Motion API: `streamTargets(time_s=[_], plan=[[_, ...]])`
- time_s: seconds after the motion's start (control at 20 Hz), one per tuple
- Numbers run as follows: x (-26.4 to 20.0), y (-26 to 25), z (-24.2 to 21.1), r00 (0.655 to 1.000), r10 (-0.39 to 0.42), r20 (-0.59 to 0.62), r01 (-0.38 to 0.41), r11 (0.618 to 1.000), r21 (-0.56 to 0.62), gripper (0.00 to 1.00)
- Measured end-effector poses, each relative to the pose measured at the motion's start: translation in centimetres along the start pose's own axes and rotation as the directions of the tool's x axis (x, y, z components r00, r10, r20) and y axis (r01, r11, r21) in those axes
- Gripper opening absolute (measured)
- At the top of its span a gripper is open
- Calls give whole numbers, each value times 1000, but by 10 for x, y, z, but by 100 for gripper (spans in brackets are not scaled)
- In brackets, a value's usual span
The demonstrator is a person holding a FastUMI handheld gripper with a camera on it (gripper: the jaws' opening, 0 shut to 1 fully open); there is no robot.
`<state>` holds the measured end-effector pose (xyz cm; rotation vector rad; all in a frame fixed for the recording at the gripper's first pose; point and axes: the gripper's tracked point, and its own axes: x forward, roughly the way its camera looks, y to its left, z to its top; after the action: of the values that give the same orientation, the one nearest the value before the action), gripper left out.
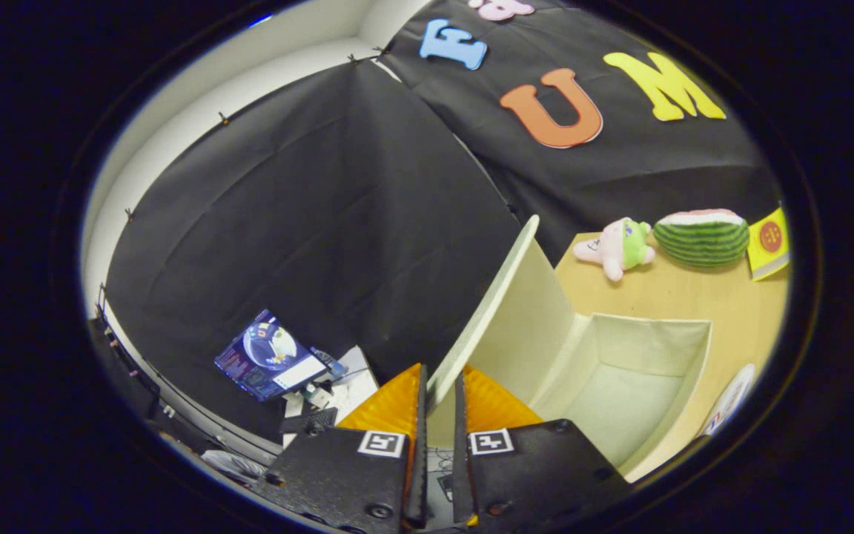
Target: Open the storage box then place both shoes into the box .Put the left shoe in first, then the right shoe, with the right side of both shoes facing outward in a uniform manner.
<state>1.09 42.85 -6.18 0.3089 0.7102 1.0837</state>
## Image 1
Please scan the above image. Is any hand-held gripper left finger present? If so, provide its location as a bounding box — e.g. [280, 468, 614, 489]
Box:
[264, 362, 429, 533]

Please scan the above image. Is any blue printed carton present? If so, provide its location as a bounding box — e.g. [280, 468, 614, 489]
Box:
[213, 309, 346, 403]

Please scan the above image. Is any black backdrop cloth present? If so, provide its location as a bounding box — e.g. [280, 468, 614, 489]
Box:
[105, 0, 784, 446]

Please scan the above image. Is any yellow book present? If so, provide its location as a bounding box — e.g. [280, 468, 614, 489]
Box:
[746, 206, 791, 283]

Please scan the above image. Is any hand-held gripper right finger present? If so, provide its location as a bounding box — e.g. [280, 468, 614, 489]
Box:
[451, 363, 632, 529]

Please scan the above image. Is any pink and green plush toy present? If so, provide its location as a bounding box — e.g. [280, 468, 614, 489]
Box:
[572, 217, 656, 283]

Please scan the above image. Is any watermelon slice plush toy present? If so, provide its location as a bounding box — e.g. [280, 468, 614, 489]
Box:
[652, 208, 751, 269]

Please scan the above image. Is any white canvas shoe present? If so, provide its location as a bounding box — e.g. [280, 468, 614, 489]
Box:
[698, 363, 756, 438]

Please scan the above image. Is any beige fabric storage box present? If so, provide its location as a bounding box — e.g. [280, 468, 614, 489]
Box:
[426, 215, 713, 483]

